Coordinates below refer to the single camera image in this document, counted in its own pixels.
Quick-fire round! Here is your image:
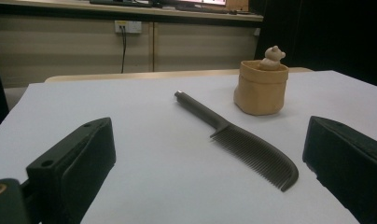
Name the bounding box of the dark grey comb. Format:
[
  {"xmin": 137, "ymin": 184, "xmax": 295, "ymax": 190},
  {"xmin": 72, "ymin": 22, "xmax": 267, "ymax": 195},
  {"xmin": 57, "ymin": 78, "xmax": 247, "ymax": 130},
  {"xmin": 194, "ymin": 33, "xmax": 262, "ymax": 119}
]
[{"xmin": 174, "ymin": 90, "xmax": 300, "ymax": 192}]

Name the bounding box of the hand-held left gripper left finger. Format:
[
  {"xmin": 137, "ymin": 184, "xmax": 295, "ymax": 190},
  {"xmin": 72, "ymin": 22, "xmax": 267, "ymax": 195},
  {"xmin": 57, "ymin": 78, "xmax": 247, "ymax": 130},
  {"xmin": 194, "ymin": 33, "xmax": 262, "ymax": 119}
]
[{"xmin": 25, "ymin": 117, "xmax": 117, "ymax": 224}]

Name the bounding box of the monitor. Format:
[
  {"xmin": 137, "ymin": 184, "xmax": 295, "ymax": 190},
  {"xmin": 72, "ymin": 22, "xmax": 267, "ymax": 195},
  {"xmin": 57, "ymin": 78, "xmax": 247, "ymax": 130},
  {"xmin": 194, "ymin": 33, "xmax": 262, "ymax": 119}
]
[{"xmin": 176, "ymin": 0, "xmax": 228, "ymax": 7}]

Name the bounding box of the tan holder with bear figure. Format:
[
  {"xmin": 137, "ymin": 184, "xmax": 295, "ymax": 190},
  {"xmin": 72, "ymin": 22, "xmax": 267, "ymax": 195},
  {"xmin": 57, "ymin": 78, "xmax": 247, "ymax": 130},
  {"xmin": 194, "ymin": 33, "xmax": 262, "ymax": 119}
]
[{"xmin": 233, "ymin": 45, "xmax": 289, "ymax": 117}]

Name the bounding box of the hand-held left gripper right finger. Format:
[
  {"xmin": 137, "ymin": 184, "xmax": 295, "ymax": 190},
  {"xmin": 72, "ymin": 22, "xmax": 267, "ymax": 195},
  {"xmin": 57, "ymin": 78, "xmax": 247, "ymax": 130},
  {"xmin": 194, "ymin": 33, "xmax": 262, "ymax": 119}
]
[{"xmin": 302, "ymin": 115, "xmax": 377, "ymax": 224}]

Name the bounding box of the white table sheet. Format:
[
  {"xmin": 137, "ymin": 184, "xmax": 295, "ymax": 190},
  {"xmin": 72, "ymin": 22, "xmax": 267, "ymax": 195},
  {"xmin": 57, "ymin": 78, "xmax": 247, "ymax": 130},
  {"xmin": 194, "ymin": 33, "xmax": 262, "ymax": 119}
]
[{"xmin": 0, "ymin": 70, "xmax": 377, "ymax": 224}]

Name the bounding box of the long desk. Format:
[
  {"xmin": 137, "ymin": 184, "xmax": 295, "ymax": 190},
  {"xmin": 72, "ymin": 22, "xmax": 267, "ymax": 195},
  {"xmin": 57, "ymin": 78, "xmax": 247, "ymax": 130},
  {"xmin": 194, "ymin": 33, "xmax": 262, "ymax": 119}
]
[{"xmin": 0, "ymin": 0, "xmax": 265, "ymax": 23}]

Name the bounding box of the cardboard box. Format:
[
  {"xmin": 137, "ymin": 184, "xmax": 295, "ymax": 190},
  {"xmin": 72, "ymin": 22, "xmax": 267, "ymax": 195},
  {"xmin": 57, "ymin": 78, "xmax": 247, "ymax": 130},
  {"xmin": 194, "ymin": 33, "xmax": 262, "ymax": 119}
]
[{"xmin": 225, "ymin": 0, "xmax": 250, "ymax": 12}]

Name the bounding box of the wooden table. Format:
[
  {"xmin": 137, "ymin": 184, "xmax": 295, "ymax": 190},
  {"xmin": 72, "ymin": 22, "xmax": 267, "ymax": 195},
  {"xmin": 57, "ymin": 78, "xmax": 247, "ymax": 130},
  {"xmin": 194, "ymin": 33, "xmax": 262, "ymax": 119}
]
[{"xmin": 45, "ymin": 66, "xmax": 314, "ymax": 84}]

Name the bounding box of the black power cable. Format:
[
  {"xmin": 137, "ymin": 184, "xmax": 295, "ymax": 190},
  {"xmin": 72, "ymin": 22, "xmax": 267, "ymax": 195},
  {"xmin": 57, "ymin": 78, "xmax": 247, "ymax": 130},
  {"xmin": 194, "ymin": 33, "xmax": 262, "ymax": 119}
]
[{"xmin": 119, "ymin": 26, "xmax": 128, "ymax": 75}]

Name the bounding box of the white wall socket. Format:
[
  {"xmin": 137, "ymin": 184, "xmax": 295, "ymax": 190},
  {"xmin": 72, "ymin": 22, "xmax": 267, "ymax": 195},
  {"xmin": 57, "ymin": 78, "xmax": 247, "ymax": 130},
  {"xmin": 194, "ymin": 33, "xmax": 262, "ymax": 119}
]
[{"xmin": 114, "ymin": 20, "xmax": 143, "ymax": 35}]

